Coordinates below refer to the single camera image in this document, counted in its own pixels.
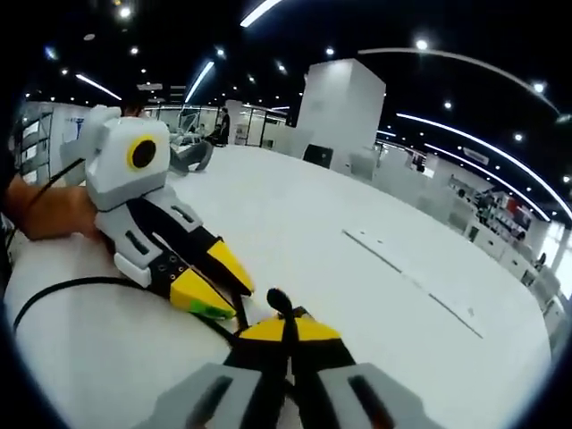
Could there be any grey headset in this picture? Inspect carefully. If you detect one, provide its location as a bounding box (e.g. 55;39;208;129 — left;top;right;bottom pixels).
169;139;215;178

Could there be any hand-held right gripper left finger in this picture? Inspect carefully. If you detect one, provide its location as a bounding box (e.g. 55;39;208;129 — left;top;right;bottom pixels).
154;315;290;429

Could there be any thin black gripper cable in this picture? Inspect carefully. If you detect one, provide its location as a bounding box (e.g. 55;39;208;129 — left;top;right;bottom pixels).
8;156;87;245

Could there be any black monitor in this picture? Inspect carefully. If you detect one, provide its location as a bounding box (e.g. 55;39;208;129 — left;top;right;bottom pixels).
303;143;333;170

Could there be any white square pillar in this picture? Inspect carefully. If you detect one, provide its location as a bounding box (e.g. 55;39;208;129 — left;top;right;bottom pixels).
293;57;387;158

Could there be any black charging cable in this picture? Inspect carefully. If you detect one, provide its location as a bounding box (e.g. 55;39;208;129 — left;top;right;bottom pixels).
13;275;301;391

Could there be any person's left hand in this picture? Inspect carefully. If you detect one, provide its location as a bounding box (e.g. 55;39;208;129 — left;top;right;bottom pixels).
6;172;102;242

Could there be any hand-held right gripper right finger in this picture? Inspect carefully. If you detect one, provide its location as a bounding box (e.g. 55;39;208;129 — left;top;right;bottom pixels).
290;307;442;429

